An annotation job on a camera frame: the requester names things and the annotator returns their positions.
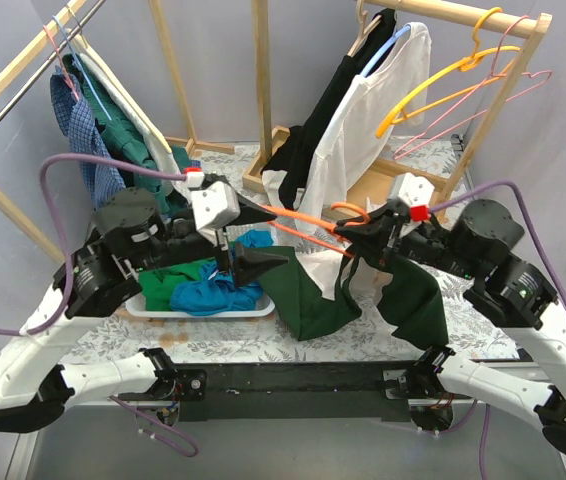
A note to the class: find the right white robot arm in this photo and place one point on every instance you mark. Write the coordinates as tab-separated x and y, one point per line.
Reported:
511	293

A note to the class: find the left wooden clothes rack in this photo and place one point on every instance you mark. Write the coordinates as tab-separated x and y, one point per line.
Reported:
35	47

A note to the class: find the cream plastic hanger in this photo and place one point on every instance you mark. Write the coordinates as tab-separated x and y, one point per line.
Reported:
155	140

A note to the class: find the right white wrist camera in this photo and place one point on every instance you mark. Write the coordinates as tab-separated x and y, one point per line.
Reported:
414	192

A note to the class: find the black t shirt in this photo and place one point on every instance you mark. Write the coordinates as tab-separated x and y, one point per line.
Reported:
287	170

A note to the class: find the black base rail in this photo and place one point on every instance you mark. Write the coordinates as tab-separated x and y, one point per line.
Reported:
325	390

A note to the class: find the yellow hanger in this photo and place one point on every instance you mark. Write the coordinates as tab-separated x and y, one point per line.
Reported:
399	113

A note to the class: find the white plastic basket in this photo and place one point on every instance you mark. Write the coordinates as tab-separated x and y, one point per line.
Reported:
136	307

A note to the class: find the blue wire hanger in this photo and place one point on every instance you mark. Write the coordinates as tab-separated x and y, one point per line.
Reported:
80	67

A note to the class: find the blue checked shirt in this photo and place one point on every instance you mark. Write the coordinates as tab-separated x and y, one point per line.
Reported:
77	123

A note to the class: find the pink hanger on left rack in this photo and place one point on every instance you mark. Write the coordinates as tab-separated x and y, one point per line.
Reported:
67	79

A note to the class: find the wooden clothes rack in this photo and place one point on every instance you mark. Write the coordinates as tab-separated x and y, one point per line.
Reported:
35	47
383	170

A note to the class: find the orange hanger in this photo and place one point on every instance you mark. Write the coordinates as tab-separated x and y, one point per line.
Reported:
325	225

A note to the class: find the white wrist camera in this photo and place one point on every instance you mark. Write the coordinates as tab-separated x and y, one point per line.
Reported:
414	192
214	208

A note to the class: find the right wooden clothes rack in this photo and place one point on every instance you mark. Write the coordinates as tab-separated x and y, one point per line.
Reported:
383	170

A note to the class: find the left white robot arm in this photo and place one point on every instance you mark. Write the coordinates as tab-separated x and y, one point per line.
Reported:
129	236

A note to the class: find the white t shirt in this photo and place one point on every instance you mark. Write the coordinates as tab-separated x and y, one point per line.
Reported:
349	145

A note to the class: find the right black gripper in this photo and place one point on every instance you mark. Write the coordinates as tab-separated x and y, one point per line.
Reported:
390	232

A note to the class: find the wooden hanger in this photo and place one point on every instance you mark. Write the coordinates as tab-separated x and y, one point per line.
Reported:
365	27

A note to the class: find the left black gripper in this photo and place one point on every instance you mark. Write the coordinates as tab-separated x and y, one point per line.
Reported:
192	245

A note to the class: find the white textured garment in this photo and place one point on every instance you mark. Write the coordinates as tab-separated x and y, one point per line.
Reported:
165	165

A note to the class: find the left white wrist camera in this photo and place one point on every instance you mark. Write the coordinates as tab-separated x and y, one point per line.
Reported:
214	208

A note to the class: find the teal blue t shirt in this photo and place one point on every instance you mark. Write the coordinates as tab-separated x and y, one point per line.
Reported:
214	293

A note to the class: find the dark green ruffled garment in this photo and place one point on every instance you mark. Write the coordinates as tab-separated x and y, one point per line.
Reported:
125	143

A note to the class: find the dark green t shirt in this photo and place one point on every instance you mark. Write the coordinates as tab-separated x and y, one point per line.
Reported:
316	295

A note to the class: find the light blue hanger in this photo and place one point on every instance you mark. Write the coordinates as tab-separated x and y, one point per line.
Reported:
380	53

